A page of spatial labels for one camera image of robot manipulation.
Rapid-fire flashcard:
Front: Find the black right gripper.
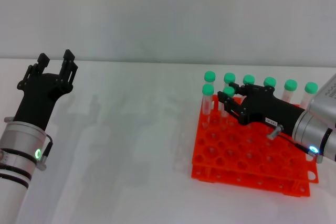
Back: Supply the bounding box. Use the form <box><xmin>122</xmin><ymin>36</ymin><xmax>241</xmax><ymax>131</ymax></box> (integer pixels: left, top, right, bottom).
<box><xmin>217</xmin><ymin>82</ymin><xmax>307</xmax><ymax>136</ymax></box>

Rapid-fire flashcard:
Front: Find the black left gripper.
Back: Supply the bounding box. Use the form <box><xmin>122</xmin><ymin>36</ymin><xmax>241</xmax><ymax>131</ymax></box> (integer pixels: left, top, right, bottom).
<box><xmin>13</xmin><ymin>49</ymin><xmax>79</xmax><ymax>132</ymax></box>

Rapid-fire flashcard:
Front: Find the clear test tube green cap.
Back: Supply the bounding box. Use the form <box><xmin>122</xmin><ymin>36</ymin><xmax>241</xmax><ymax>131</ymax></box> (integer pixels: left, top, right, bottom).
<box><xmin>281</xmin><ymin>79</ymin><xmax>298</xmax><ymax>104</ymax></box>
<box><xmin>204</xmin><ymin>70</ymin><xmax>218</xmax><ymax>99</ymax></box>
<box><xmin>264</xmin><ymin>76</ymin><xmax>277</xmax><ymax>88</ymax></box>
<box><xmin>201</xmin><ymin>83</ymin><xmax>215</xmax><ymax>129</ymax></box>
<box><xmin>299</xmin><ymin>82</ymin><xmax>319</xmax><ymax>108</ymax></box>
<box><xmin>243</xmin><ymin>74</ymin><xmax>256</xmax><ymax>86</ymax></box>
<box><xmin>224</xmin><ymin>72</ymin><xmax>237</xmax><ymax>88</ymax></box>
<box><xmin>219</xmin><ymin>86</ymin><xmax>236</xmax><ymax>120</ymax></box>

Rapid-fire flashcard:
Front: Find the orange test tube rack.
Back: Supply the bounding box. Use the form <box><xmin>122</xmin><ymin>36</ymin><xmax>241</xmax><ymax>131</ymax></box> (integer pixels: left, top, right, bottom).
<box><xmin>191</xmin><ymin>94</ymin><xmax>319</xmax><ymax>198</ymax></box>

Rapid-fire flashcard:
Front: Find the right arm gripper cable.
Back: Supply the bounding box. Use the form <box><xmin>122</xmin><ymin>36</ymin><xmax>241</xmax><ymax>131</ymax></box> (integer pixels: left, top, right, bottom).
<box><xmin>266</xmin><ymin>123</ymin><xmax>312</xmax><ymax>154</ymax></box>

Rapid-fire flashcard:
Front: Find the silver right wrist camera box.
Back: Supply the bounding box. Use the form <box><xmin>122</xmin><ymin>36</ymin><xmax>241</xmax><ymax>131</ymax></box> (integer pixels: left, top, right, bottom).
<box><xmin>307</xmin><ymin>73</ymin><xmax>336</xmax><ymax>129</ymax></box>

